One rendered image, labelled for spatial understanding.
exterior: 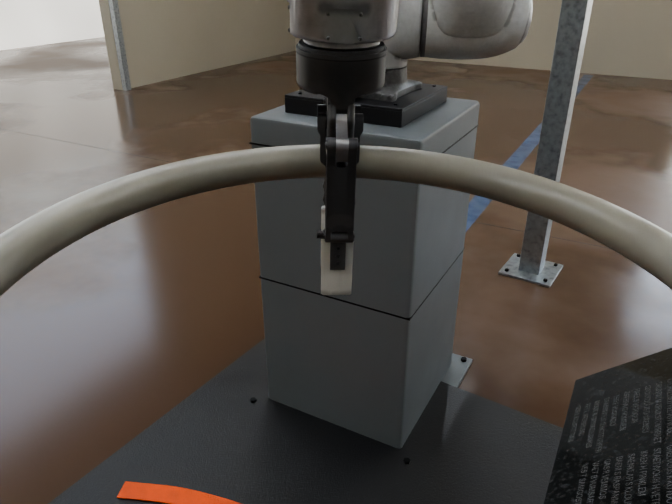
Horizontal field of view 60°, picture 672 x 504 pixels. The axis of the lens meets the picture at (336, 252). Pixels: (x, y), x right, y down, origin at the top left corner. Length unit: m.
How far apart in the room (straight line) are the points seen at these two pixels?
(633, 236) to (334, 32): 0.26
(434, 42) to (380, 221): 0.38
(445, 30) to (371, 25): 0.79
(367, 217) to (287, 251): 0.24
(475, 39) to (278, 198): 0.53
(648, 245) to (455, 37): 0.88
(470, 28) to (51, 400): 1.45
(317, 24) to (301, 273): 0.96
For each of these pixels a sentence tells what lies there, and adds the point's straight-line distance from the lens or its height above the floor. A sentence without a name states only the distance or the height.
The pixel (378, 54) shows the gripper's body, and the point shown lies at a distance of 0.48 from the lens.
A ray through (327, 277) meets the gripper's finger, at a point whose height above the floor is 0.83.
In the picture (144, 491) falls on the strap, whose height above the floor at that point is 0.02.
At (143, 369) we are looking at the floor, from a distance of 1.87.
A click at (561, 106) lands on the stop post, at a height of 0.66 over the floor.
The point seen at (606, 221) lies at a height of 0.93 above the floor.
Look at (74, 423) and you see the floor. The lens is 1.75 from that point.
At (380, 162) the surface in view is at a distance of 0.52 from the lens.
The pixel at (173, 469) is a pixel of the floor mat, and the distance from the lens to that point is 1.52.
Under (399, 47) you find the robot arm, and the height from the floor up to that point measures 0.94.
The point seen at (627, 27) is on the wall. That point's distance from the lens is 7.09.
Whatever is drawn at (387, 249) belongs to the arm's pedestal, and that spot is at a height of 0.56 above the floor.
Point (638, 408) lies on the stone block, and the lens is 0.74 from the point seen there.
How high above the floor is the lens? 1.10
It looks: 27 degrees down
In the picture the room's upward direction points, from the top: straight up
